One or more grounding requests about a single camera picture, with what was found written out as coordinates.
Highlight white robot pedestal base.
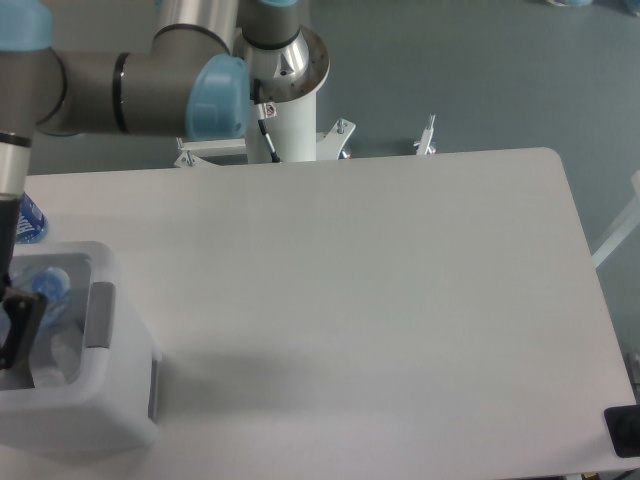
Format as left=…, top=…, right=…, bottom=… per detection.
left=172, top=27, right=439, bottom=169

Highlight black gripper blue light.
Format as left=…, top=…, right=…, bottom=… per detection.
left=0, top=196, right=48, bottom=389

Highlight clear plastic bottle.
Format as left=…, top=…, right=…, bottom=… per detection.
left=12, top=266, right=71, bottom=335

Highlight black device at table edge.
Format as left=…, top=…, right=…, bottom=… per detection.
left=604, top=405, right=639, bottom=458

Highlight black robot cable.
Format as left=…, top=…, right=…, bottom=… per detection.
left=249, top=78, right=283, bottom=164

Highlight white frame at right edge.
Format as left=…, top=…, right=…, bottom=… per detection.
left=591, top=171, right=639, bottom=268

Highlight white trash can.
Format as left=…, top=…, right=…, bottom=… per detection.
left=1, top=241, right=162, bottom=454

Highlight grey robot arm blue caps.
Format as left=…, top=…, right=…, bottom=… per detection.
left=1, top=1, right=302, bottom=389

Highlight blue labelled drink bottle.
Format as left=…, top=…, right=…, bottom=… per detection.
left=16, top=193, right=49, bottom=244

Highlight white paper trash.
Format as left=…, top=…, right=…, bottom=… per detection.
left=29, top=324, right=83, bottom=388

